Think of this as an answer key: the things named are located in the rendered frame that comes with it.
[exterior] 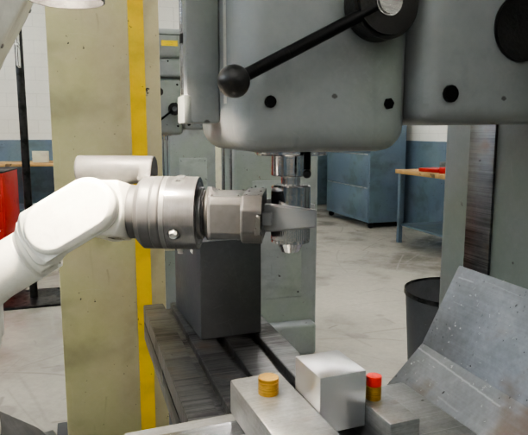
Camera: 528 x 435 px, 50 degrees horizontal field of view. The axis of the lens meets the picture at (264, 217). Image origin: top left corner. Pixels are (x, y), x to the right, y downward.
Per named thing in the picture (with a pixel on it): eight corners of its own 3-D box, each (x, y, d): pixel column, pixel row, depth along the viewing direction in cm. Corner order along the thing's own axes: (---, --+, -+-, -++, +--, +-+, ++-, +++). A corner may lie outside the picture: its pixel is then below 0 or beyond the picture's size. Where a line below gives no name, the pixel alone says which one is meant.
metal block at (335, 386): (319, 435, 57) (320, 378, 56) (294, 408, 62) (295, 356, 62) (365, 425, 59) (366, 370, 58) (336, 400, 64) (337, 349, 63)
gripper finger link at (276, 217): (316, 231, 67) (262, 230, 67) (316, 204, 66) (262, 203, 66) (316, 234, 65) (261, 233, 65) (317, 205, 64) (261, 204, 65)
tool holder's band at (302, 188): (301, 190, 71) (301, 182, 71) (317, 193, 67) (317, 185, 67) (265, 191, 70) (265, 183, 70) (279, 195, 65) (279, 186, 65)
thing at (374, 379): (370, 402, 58) (371, 379, 58) (362, 396, 60) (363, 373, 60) (384, 400, 59) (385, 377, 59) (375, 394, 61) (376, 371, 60)
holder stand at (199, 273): (200, 340, 106) (198, 234, 103) (175, 306, 126) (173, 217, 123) (261, 332, 110) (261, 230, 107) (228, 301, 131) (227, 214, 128)
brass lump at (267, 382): (262, 399, 59) (262, 382, 59) (254, 390, 61) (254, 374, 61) (281, 395, 60) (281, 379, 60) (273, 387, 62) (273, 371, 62)
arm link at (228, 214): (261, 180, 62) (153, 179, 63) (260, 267, 63) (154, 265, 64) (267, 172, 74) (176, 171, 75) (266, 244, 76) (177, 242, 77)
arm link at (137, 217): (157, 245, 65) (58, 243, 65) (176, 251, 75) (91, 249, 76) (161, 147, 66) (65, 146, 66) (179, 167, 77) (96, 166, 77)
